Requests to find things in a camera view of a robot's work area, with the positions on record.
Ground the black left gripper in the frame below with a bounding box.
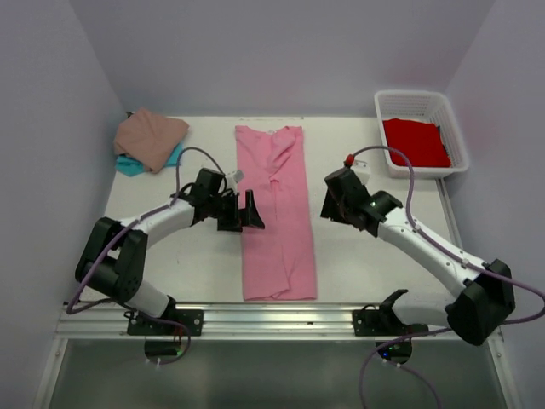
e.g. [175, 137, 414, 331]
[208, 189, 263, 232]

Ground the pink polo shirt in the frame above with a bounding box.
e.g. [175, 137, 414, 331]
[235, 125, 317, 301]

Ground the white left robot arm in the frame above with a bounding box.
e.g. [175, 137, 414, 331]
[75, 168, 265, 335]

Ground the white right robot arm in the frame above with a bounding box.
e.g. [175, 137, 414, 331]
[320, 167, 515, 346]

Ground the red folded shirt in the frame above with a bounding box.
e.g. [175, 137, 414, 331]
[382, 118, 451, 168]

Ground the dark blue garment in basket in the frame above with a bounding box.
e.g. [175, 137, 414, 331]
[436, 125, 450, 161]

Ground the beige folded shirt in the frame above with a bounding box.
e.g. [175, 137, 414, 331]
[113, 108, 189, 174]

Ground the white plastic basket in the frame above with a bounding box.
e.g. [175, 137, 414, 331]
[374, 90, 469, 179]

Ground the teal folded shirt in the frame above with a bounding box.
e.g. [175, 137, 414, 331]
[115, 142, 183, 177]

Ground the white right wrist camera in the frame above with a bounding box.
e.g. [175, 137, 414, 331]
[343, 154, 371, 185]

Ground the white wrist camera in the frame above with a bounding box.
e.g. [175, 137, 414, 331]
[343, 154, 371, 185]
[225, 170, 244, 193]

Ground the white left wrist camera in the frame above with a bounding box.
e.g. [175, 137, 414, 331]
[225, 170, 244, 193]

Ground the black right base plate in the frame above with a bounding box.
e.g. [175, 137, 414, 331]
[352, 304, 429, 337]

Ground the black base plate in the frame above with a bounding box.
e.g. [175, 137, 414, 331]
[352, 304, 429, 337]
[123, 308, 204, 337]

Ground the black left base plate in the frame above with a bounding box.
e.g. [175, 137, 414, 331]
[123, 308, 204, 337]

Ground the aluminium mounting rail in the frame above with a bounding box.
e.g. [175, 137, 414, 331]
[54, 302, 503, 341]

